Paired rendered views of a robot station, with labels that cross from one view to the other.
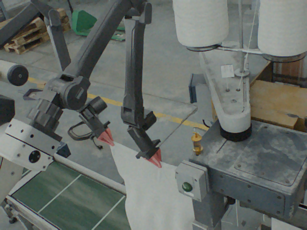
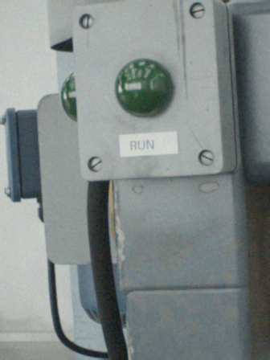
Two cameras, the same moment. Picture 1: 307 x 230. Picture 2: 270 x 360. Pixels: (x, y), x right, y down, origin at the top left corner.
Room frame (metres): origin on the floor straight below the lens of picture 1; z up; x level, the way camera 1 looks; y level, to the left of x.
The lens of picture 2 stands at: (0.14, 0.20, 1.25)
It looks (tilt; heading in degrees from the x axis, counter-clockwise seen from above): 3 degrees down; 333
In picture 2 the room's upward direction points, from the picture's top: 3 degrees counter-clockwise
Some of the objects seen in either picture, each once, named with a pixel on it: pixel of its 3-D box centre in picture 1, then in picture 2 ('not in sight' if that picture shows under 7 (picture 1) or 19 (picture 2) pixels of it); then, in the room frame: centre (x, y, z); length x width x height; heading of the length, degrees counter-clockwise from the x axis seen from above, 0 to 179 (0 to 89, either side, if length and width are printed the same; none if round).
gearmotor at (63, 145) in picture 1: (51, 147); not in sight; (2.24, 0.88, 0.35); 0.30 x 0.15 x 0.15; 46
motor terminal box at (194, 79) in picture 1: (199, 90); (42, 165); (1.16, -0.21, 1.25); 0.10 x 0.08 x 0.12; 161
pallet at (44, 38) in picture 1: (33, 35); not in sight; (6.40, 1.93, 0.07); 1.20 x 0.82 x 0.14; 134
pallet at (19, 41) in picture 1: (31, 28); not in sight; (6.41, 1.91, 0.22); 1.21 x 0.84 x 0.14; 136
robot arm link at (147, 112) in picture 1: (140, 118); not in sight; (1.06, 0.05, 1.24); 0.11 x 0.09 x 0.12; 137
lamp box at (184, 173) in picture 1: (192, 180); (157, 90); (0.64, -0.07, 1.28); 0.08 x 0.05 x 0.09; 46
